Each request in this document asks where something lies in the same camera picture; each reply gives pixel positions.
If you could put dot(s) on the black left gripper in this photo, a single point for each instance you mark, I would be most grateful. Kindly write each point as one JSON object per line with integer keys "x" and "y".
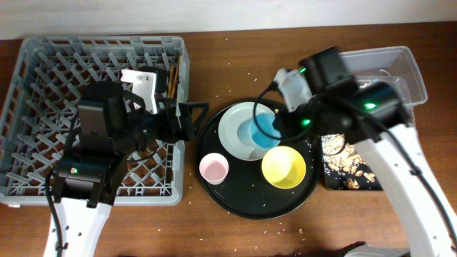
{"x": 185, "y": 130}

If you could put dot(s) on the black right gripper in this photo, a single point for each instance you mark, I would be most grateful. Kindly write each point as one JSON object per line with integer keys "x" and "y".
{"x": 281, "y": 120}

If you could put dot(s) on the nut shell food scraps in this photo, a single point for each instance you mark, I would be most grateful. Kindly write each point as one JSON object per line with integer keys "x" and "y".
{"x": 346, "y": 164}

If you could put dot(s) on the blue cup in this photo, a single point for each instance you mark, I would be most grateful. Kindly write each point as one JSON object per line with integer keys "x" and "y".
{"x": 249, "y": 134}

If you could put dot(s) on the yellow bowl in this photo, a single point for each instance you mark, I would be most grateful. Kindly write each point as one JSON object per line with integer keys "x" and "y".
{"x": 283, "y": 167}

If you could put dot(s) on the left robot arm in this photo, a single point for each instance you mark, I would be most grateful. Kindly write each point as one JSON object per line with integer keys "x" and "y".
{"x": 111, "y": 123}

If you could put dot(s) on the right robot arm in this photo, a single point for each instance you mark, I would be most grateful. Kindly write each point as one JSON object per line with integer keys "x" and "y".
{"x": 323, "y": 97}

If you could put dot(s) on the grey plastic dishwasher rack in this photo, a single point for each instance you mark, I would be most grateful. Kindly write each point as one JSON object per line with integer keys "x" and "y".
{"x": 45, "y": 88}

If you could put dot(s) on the left wooden chopstick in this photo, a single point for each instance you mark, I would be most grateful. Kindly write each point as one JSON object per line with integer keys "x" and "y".
{"x": 171, "y": 81}

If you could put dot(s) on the wooden chopstick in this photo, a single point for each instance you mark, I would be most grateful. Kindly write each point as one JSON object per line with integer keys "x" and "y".
{"x": 171, "y": 81}
{"x": 175, "y": 82}

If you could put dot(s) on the grey round plate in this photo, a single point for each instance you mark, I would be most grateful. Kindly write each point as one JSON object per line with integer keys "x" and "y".
{"x": 228, "y": 126}

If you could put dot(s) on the pink cup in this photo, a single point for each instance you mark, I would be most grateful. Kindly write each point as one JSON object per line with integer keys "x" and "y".
{"x": 214, "y": 168}

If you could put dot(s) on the inner clear plastic bin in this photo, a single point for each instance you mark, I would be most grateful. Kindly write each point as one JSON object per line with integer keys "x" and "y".
{"x": 399, "y": 85}

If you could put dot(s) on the clear plastic bin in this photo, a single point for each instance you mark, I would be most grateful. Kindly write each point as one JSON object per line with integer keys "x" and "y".
{"x": 399, "y": 85}
{"x": 395, "y": 61}

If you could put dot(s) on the black rectangular tray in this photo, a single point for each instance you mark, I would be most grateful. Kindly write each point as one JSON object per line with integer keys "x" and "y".
{"x": 332, "y": 182}

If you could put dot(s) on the right wooden chopstick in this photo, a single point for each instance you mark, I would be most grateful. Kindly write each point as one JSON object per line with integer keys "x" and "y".
{"x": 175, "y": 82}

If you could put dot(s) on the round black tray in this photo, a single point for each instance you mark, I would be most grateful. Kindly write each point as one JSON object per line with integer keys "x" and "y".
{"x": 245, "y": 192}

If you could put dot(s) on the outer clear plastic bin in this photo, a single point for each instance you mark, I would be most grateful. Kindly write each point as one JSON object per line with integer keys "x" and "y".
{"x": 395, "y": 61}

